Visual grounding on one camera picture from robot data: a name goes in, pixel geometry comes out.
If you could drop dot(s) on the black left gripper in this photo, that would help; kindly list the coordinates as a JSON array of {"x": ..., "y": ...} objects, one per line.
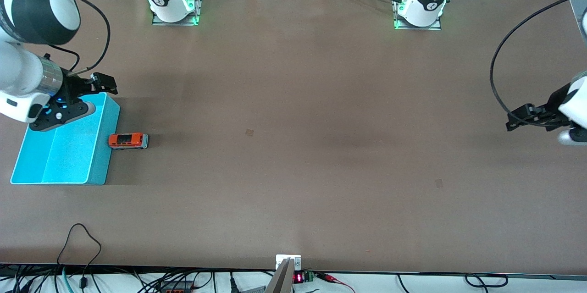
[{"x": 553, "y": 106}]

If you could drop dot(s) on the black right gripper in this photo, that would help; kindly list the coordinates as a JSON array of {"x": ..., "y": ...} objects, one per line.
[{"x": 73, "y": 88}]

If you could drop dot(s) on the orange toy bus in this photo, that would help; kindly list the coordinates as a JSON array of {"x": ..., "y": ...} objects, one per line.
[{"x": 128, "y": 140}]

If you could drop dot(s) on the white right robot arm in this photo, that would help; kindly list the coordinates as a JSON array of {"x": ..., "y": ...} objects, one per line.
[{"x": 18, "y": 73}]

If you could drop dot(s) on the blue plastic box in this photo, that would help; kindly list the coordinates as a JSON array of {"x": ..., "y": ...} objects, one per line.
[{"x": 69, "y": 155}]

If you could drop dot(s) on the black box with orange ports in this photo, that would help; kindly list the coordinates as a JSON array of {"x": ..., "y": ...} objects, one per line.
[{"x": 176, "y": 287}]

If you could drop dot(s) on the small brown tape patch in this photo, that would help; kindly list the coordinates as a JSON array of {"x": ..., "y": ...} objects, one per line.
[{"x": 249, "y": 132}]

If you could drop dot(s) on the red clip leads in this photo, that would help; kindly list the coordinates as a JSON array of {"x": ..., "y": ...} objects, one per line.
[{"x": 332, "y": 278}]

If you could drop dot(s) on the module with red display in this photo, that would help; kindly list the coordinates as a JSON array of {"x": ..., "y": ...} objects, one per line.
[{"x": 305, "y": 277}]

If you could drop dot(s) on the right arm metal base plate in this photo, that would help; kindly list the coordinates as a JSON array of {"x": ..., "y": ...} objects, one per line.
[{"x": 158, "y": 22}]

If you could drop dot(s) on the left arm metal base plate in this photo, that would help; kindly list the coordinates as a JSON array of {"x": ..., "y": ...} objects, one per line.
[{"x": 435, "y": 27}]

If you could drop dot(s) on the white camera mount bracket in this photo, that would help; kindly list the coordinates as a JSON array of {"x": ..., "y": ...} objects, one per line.
[{"x": 282, "y": 258}]

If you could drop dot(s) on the grey camera mount bar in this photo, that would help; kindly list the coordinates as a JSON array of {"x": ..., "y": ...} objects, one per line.
[{"x": 280, "y": 281}]

